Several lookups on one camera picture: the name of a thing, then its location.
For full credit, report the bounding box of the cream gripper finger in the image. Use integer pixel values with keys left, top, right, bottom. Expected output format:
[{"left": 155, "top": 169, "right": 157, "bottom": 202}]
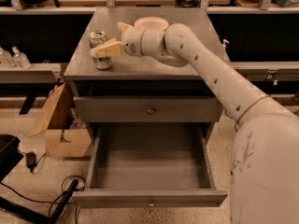
[
  {"left": 90, "top": 38, "right": 124, "bottom": 58},
  {"left": 118, "top": 21, "right": 133, "bottom": 35}
]

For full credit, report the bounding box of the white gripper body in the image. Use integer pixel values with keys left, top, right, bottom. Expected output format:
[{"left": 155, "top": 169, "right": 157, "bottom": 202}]
[{"left": 121, "top": 27, "right": 145, "bottom": 57}]

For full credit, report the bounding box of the green white 7up can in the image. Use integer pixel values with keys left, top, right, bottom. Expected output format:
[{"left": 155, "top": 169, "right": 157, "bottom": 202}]
[{"left": 89, "top": 31, "right": 112, "bottom": 70}]

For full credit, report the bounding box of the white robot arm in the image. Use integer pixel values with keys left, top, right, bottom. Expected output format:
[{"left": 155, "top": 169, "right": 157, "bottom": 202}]
[{"left": 90, "top": 22, "right": 299, "bottom": 224}]

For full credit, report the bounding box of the grey drawer cabinet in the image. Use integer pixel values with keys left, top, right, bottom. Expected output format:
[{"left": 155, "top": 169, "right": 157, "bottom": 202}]
[{"left": 64, "top": 7, "right": 229, "bottom": 136}]

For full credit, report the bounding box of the closed grey top drawer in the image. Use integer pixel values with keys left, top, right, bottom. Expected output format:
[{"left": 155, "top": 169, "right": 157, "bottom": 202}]
[{"left": 74, "top": 96, "right": 222, "bottom": 122}]

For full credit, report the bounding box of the open grey middle drawer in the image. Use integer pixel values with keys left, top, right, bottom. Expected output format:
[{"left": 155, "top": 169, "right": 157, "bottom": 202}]
[{"left": 73, "top": 124, "right": 227, "bottom": 208}]

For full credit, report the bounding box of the white bowl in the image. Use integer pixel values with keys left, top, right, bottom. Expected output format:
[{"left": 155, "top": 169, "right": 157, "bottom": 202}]
[{"left": 135, "top": 17, "right": 169, "bottom": 31}]

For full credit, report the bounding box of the small white pump bottle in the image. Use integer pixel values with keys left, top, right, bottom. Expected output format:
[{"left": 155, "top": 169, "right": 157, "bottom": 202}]
[{"left": 221, "top": 39, "right": 230, "bottom": 51}]

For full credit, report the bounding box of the clear sanitizer bottle right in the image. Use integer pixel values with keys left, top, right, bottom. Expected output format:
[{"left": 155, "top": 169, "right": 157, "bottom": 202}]
[{"left": 12, "top": 47, "right": 31, "bottom": 69}]

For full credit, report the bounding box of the clear sanitizer bottle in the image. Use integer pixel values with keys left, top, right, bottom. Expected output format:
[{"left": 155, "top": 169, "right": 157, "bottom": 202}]
[
  {"left": 0, "top": 47, "right": 15, "bottom": 67},
  {"left": 12, "top": 47, "right": 31, "bottom": 69}
]

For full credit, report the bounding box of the cardboard box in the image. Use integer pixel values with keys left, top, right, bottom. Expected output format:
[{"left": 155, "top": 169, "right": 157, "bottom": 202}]
[{"left": 29, "top": 83, "right": 92, "bottom": 158}]

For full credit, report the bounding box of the clear sanitizer bottle left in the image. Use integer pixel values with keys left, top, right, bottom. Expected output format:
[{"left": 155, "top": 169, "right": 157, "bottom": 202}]
[{"left": 0, "top": 47, "right": 15, "bottom": 67}]

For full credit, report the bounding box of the black power adapter left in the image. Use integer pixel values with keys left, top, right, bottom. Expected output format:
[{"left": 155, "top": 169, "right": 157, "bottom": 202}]
[{"left": 26, "top": 152, "right": 36, "bottom": 169}]

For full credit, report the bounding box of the black bin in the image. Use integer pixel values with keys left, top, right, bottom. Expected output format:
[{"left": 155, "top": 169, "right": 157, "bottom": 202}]
[{"left": 0, "top": 134, "right": 23, "bottom": 181}]

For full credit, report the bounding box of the black stand leg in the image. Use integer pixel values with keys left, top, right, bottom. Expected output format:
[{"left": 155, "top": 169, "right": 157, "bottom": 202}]
[{"left": 0, "top": 179, "right": 79, "bottom": 224}]

